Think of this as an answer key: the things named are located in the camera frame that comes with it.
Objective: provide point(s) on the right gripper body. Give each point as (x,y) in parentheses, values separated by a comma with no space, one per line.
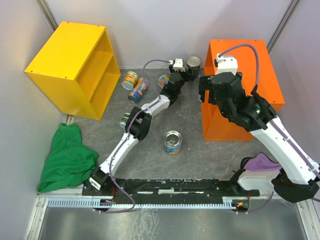
(213,99)

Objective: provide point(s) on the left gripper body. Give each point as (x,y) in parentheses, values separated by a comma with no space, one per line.
(183,73)

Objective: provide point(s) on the orange shelf cabinet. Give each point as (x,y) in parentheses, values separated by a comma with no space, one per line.
(215,126)

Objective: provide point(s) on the blue can pull tab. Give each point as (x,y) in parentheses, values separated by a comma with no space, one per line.
(172,142)

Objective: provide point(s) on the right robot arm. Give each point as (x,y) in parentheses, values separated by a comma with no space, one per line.
(295,175)

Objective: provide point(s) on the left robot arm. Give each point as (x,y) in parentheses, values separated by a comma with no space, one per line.
(138,124)

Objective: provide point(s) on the tall orange blue can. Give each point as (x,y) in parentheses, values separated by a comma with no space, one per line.
(163,80)

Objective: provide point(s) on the tall blue red can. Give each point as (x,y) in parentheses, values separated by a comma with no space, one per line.
(138,91)

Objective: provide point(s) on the orange label can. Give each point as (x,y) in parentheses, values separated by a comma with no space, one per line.
(130,80)

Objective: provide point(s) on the purple cloth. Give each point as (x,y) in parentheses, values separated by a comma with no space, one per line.
(261,163)

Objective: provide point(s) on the green label can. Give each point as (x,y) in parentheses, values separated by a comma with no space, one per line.
(124,120)

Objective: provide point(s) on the yellow shelf cabinet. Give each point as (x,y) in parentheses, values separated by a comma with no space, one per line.
(77,69)

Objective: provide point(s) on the green cloth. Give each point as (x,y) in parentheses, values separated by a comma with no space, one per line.
(69,163)

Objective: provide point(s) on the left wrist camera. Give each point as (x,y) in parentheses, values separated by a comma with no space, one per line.
(177,64)

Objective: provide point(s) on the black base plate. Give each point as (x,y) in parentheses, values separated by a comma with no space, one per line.
(183,191)

